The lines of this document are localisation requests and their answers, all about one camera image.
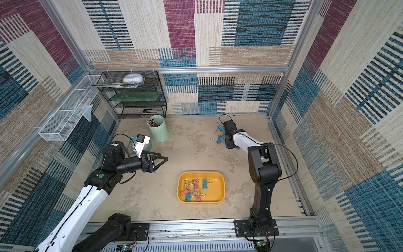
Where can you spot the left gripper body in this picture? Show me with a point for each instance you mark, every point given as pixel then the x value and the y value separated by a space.
pixel 143 166

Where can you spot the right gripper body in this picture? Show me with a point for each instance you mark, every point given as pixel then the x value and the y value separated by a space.
pixel 228 142

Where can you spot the yellow binder clip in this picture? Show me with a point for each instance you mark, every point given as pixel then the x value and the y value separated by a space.
pixel 187 183

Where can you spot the yellow storage tray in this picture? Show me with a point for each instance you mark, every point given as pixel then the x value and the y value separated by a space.
pixel 213 195

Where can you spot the teal binder clip carried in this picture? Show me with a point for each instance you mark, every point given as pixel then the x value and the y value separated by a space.
pixel 206 183

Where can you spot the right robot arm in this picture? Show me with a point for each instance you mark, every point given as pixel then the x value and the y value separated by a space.
pixel 265 171

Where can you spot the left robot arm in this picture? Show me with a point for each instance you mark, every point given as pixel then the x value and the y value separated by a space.
pixel 97 187

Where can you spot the blue binder clip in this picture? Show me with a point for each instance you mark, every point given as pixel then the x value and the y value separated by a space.
pixel 220 139

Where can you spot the green round clock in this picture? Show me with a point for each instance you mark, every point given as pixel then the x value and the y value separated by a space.
pixel 147 146

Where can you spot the green pen cup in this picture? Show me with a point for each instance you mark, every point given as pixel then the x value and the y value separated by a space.
pixel 158 128

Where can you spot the white oval device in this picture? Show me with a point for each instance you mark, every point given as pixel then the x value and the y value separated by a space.
pixel 133 78

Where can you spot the magazines on shelf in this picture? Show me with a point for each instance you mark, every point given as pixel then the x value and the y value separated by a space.
pixel 115 83

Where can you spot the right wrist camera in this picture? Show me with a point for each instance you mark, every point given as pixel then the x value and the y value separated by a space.
pixel 229 125

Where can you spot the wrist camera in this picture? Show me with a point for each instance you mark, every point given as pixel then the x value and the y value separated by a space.
pixel 140 142
pixel 229 125

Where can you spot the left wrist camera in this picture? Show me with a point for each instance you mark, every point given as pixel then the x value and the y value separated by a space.
pixel 140 142

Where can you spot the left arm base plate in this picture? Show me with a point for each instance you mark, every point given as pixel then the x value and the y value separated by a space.
pixel 122 232

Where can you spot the black wire shelf rack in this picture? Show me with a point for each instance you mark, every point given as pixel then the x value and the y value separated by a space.
pixel 148 99

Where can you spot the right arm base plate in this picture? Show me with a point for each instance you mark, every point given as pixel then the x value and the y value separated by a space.
pixel 243 228

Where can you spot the white wire wall basket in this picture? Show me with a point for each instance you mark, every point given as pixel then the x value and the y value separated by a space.
pixel 76 105

